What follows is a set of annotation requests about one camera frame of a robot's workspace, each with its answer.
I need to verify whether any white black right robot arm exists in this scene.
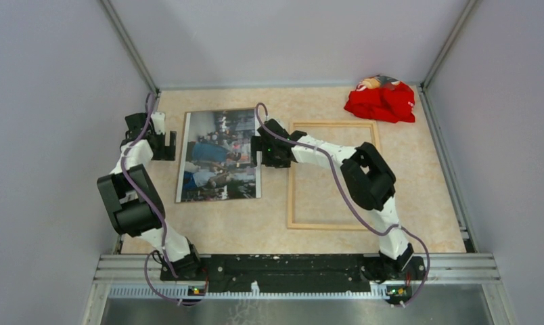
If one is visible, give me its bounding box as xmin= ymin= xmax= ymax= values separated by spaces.
xmin=251 ymin=119 xmax=417 ymax=279

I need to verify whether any printed street photo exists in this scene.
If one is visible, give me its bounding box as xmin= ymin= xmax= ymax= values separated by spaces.
xmin=175 ymin=108 xmax=261 ymax=203

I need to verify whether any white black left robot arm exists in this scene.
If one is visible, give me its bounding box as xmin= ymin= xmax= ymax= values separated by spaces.
xmin=97 ymin=112 xmax=202 ymax=281

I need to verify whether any red crumpled cloth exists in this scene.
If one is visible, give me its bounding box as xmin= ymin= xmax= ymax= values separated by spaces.
xmin=344 ymin=74 xmax=415 ymax=123

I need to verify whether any light wooden picture frame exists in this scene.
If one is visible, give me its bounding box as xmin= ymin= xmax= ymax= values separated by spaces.
xmin=286 ymin=120 xmax=383 ymax=232

